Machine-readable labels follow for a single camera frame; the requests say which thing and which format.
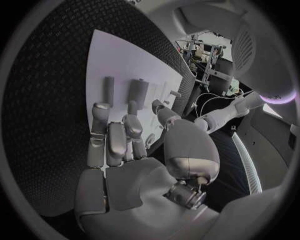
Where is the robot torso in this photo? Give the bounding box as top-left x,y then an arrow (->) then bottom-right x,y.
173,2 -> 299,106

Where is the thick grey cylinder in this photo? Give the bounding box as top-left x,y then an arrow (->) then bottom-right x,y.
126,78 -> 150,114

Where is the slim grey cylinder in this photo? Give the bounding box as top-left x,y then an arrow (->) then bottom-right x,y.
101,75 -> 116,108

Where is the white cable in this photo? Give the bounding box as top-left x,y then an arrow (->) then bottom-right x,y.
195,90 -> 255,114
199,95 -> 239,119

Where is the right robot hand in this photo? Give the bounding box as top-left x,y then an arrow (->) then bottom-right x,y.
73,98 -> 222,240

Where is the white task board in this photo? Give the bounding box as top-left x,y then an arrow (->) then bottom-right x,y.
85,28 -> 184,151

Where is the metal equipment rack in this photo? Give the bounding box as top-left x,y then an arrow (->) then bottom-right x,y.
175,31 -> 240,96

